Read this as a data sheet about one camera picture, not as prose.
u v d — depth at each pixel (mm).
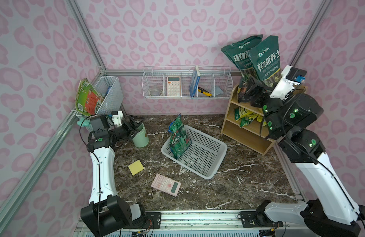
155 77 955
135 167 926
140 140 977
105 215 427
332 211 369
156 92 960
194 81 878
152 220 740
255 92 446
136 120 1174
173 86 943
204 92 975
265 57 656
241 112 921
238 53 715
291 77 371
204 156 954
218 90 1005
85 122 596
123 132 638
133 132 652
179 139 889
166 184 839
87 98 723
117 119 672
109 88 878
